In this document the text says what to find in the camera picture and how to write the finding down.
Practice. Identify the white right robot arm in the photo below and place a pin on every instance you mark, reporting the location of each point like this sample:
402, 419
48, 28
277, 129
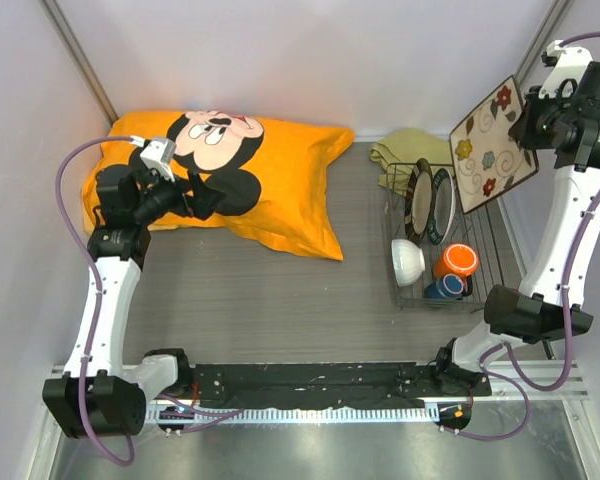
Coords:
547, 306

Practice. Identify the white green-rim round plate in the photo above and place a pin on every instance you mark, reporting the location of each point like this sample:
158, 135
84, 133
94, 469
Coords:
444, 207

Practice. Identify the white slotted cable duct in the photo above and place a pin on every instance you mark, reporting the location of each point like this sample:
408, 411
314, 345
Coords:
169, 414

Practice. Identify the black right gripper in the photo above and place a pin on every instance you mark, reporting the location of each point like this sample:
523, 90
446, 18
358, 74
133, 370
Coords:
522, 130

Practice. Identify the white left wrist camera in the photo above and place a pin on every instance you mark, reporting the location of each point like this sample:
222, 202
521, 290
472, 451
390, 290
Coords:
157, 156

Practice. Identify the black striped-rim round plate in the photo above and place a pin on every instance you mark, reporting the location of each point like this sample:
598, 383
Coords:
418, 201

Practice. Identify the olive green folded cloth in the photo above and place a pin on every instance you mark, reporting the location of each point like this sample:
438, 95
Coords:
398, 153

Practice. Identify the blue mug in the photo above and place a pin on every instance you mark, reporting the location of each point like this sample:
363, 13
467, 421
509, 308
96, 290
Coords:
449, 287

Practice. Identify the white ribbed bowl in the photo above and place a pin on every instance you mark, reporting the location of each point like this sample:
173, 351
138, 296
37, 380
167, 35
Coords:
408, 262

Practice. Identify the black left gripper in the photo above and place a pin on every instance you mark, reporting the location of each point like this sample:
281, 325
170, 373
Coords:
205, 198

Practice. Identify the orange Mickey Mouse pillow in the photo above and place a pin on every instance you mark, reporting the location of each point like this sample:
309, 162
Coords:
273, 174

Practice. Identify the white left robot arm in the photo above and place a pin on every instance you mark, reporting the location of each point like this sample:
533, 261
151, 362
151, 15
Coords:
95, 393

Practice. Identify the orange mug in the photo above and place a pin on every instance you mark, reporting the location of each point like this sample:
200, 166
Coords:
458, 259

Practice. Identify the grey wire dish rack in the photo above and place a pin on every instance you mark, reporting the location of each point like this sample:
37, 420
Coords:
482, 230

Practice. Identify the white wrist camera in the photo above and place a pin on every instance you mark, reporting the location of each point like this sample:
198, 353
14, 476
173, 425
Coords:
567, 66
157, 156

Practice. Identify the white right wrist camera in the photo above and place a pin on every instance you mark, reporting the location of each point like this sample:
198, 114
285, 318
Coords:
567, 66

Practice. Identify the square floral ceramic plate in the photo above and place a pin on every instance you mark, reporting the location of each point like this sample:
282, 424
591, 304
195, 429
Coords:
486, 161

